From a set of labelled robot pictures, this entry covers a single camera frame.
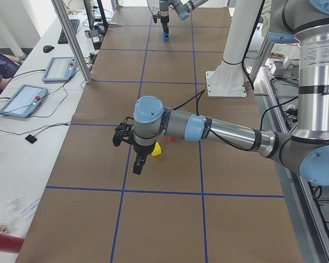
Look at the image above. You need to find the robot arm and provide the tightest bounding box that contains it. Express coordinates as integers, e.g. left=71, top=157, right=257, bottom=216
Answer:
left=131, top=1, right=329, bottom=186
left=152, top=0, right=207, bottom=41

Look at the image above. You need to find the black keyboard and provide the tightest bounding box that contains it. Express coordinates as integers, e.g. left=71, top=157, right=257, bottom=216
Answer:
left=57, top=19, right=80, bottom=45

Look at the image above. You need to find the far blue teach pendant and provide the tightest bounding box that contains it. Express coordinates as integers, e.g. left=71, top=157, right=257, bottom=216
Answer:
left=42, top=57, right=77, bottom=83

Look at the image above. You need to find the blue teach pendant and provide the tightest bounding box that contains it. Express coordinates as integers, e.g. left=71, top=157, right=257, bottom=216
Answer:
left=42, top=57, right=77, bottom=83
left=0, top=84, right=48, bottom=118

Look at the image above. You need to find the small black square pad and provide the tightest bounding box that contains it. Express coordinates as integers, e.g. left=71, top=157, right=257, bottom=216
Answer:
left=25, top=134, right=37, bottom=144

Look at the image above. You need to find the near blue teach pendant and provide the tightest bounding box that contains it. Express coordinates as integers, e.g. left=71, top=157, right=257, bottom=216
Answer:
left=0, top=84, right=48, bottom=118

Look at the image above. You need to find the red cylinder bottle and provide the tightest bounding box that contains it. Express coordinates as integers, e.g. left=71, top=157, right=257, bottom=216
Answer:
left=0, top=233, right=25, bottom=254

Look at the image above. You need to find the black computer mouse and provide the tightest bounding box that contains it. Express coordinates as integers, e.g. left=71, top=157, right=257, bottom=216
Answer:
left=43, top=45, right=55, bottom=54

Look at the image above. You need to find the blue block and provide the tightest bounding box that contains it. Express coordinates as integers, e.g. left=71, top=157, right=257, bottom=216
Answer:
left=162, top=32, right=169, bottom=41

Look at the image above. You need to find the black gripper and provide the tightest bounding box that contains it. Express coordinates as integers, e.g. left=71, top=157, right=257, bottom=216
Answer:
left=133, top=144, right=154, bottom=175
left=158, top=10, right=169, bottom=35

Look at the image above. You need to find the white camera pole base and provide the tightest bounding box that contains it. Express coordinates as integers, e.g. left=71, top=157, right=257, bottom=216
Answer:
left=206, top=0, right=264, bottom=98

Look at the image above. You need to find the aluminium frame post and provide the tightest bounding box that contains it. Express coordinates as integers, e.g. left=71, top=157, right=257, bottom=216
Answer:
left=51, top=0, right=91, bottom=84

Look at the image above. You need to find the black monitor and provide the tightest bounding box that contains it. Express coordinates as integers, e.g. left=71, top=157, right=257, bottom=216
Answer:
left=83, top=0, right=109, bottom=36

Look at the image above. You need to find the yellow block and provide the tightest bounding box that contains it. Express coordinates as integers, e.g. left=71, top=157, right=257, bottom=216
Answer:
left=151, top=142, right=162, bottom=157

